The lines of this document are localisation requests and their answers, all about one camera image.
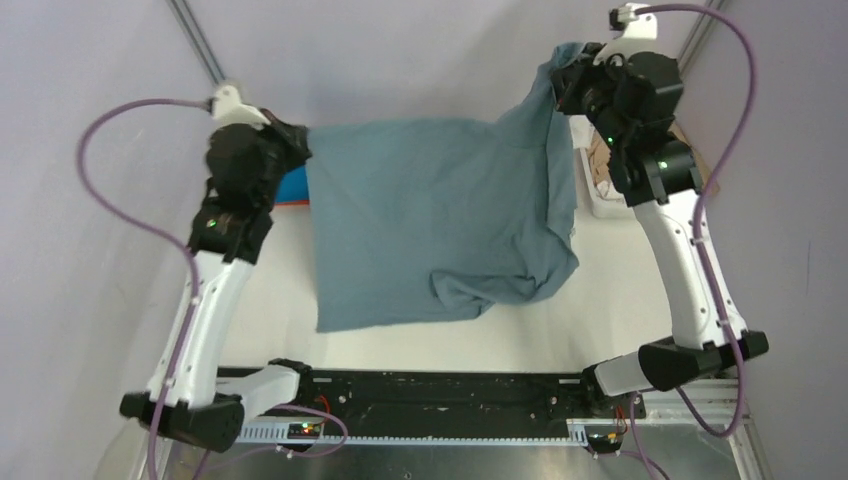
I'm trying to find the right controller board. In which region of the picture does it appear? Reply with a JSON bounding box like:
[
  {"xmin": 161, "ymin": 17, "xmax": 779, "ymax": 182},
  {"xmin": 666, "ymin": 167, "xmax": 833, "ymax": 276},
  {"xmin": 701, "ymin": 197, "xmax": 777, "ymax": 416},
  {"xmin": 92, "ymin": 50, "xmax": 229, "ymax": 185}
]
[{"xmin": 586, "ymin": 432, "xmax": 626, "ymax": 456}]

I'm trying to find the aluminium frame rail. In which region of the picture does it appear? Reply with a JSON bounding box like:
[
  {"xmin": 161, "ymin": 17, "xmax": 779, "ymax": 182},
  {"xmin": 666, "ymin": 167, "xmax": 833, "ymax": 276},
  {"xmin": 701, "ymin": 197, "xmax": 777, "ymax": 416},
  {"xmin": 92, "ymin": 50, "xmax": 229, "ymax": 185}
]
[{"xmin": 219, "ymin": 369, "xmax": 737, "ymax": 450}]

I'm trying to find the left corner aluminium post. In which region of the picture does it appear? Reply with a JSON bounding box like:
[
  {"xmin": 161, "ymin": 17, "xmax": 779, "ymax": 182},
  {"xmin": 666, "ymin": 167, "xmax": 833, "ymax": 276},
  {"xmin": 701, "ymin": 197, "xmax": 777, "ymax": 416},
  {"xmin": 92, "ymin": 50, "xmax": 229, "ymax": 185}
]
[{"xmin": 166, "ymin": 0, "xmax": 226, "ymax": 85}]

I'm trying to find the beige crumpled t-shirt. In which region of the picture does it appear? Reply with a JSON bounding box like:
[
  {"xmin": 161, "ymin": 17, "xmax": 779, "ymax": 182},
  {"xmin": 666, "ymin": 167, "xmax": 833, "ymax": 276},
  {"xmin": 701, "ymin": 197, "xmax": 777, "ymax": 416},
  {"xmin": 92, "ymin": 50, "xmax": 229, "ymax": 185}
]
[{"xmin": 587, "ymin": 123, "xmax": 712, "ymax": 203}]

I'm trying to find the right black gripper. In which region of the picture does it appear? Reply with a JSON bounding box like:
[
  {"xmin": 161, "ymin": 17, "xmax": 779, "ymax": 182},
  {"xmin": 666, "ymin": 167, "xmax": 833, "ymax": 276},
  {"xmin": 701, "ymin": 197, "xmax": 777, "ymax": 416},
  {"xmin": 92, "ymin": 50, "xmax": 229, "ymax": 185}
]
[{"xmin": 552, "ymin": 42, "xmax": 632, "ymax": 150}]

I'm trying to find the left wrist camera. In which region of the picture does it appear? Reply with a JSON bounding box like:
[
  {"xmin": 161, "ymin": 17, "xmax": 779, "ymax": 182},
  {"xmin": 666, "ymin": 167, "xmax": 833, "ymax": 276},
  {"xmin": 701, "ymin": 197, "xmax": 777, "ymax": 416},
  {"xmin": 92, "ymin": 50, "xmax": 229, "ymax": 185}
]
[{"xmin": 210, "ymin": 82, "xmax": 271, "ymax": 130}]

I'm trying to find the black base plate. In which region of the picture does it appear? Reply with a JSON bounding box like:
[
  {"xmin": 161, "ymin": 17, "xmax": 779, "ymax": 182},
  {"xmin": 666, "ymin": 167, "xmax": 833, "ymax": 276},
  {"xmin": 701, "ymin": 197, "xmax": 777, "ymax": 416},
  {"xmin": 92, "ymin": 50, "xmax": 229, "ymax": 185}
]
[{"xmin": 239, "ymin": 369, "xmax": 627, "ymax": 445}]

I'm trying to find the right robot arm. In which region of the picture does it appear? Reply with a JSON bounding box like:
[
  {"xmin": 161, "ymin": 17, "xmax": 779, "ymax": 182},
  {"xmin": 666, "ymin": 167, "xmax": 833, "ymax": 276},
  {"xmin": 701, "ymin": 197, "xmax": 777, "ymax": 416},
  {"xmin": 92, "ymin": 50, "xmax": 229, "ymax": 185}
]
[{"xmin": 551, "ymin": 43, "xmax": 770, "ymax": 418}]

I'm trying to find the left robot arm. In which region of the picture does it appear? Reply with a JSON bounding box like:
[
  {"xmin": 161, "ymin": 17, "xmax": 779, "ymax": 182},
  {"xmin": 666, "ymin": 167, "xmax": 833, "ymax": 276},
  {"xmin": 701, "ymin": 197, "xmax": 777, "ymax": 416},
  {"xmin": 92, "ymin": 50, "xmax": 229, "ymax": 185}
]
[{"xmin": 119, "ymin": 109, "xmax": 316, "ymax": 453}]

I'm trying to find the right corner aluminium post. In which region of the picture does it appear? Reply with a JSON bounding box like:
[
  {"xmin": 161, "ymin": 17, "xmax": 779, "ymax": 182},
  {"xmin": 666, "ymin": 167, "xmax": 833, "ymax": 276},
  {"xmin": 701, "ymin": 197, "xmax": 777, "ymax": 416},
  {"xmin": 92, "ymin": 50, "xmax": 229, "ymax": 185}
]
[{"xmin": 678, "ymin": 0, "xmax": 731, "ymax": 77}]

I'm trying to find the corner aluminium post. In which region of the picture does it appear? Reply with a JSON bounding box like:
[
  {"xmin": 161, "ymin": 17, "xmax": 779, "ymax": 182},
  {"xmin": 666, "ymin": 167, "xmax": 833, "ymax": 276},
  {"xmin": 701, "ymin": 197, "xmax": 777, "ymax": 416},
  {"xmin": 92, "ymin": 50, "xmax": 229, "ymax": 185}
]
[
  {"xmin": 166, "ymin": 0, "xmax": 226, "ymax": 85},
  {"xmin": 678, "ymin": 0, "xmax": 731, "ymax": 77}
]

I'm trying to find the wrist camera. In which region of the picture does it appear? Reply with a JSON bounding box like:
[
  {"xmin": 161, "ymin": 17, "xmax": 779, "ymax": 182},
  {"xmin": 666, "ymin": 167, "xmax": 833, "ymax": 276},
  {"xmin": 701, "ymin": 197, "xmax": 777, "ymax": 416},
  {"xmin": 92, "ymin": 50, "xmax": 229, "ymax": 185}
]
[
  {"xmin": 593, "ymin": 2, "xmax": 658, "ymax": 65},
  {"xmin": 210, "ymin": 82, "xmax": 271, "ymax": 130}
]

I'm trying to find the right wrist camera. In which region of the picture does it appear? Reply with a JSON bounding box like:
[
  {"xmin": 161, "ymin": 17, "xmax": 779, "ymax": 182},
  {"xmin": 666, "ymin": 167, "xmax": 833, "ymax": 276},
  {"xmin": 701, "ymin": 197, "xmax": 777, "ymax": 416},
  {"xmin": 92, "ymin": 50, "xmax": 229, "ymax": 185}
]
[{"xmin": 593, "ymin": 2, "xmax": 658, "ymax": 65}]

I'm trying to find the purple cable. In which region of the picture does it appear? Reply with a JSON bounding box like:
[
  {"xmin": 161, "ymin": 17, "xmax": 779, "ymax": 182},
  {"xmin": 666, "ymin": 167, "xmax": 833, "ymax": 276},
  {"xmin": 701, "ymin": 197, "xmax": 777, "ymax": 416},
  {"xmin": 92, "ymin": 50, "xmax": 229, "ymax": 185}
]
[
  {"xmin": 76, "ymin": 97, "xmax": 349, "ymax": 480},
  {"xmin": 622, "ymin": 3, "xmax": 758, "ymax": 480}
]

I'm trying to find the left controller board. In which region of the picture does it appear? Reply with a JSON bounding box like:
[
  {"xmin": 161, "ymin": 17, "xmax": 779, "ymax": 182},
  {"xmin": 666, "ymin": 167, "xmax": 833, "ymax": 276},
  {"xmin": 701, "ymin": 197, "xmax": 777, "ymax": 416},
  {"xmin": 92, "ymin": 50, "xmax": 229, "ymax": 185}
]
[{"xmin": 286, "ymin": 422, "xmax": 323, "ymax": 441}]

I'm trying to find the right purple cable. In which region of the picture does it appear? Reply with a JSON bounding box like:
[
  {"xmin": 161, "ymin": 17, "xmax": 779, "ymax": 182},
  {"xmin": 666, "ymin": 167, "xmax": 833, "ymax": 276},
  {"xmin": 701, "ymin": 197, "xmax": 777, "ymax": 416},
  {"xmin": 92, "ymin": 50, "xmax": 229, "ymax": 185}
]
[{"xmin": 622, "ymin": 3, "xmax": 758, "ymax": 480}]

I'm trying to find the grey-blue t-shirt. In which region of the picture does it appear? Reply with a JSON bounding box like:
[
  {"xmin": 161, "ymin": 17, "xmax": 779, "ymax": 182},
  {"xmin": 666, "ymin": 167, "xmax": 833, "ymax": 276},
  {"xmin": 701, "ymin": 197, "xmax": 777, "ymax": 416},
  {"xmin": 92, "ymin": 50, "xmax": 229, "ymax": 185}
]
[{"xmin": 306, "ymin": 43, "xmax": 581, "ymax": 333}]

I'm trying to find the controller board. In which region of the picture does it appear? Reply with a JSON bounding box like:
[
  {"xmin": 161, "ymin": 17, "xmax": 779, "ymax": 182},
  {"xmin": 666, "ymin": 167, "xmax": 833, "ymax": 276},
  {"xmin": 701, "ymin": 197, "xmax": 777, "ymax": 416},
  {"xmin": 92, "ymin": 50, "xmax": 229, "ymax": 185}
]
[
  {"xmin": 286, "ymin": 422, "xmax": 323, "ymax": 441},
  {"xmin": 586, "ymin": 432, "xmax": 626, "ymax": 456}
]

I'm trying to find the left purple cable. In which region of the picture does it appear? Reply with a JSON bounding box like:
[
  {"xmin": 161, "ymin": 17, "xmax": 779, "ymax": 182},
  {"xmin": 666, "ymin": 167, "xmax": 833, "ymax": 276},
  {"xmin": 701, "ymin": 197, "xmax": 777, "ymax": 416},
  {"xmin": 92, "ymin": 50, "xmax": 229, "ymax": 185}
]
[{"xmin": 76, "ymin": 97, "xmax": 349, "ymax": 480}]

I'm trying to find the folded orange t-shirt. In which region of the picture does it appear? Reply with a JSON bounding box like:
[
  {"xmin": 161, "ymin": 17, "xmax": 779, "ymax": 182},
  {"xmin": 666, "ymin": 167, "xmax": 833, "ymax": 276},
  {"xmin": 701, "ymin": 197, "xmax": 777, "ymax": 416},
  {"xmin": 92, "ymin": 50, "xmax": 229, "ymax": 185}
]
[{"xmin": 275, "ymin": 200, "xmax": 311, "ymax": 207}]

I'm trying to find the folded blue t-shirt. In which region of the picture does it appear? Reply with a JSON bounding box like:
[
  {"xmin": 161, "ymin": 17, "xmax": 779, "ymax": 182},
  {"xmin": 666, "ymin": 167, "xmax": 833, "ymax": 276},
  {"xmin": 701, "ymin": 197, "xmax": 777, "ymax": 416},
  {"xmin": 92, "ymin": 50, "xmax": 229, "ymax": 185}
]
[{"xmin": 275, "ymin": 166, "xmax": 309, "ymax": 203}]

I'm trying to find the white laundry basket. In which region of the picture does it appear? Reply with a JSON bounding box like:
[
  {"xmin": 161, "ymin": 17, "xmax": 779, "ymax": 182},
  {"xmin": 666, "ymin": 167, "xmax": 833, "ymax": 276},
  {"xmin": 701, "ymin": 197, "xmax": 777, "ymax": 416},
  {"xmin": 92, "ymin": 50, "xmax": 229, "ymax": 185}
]
[{"xmin": 569, "ymin": 116, "xmax": 634, "ymax": 220}]

